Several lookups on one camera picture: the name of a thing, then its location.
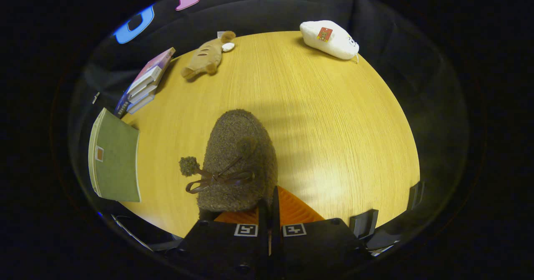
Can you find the blue spine book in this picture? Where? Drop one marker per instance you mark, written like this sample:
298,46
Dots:
139,104
142,93

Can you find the brown fuzzy shoe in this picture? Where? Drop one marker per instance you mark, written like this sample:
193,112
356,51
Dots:
238,134

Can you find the pink cover book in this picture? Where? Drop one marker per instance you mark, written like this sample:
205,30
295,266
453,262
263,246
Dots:
156,63

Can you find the brown plush toy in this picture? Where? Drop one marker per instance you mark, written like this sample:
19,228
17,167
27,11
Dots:
206,56

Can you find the white clothes peg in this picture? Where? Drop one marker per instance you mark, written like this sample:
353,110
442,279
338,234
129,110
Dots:
95,97

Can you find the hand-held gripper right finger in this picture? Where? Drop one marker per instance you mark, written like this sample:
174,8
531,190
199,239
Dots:
275,230

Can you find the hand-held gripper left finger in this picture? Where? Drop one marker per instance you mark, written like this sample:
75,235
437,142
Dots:
263,238

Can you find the white plush pouch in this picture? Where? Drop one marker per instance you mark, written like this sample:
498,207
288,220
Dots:
338,46

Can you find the small white round object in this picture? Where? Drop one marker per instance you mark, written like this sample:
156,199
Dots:
227,46

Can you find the green fabric storage box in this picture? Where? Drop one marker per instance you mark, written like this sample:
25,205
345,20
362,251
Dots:
119,159

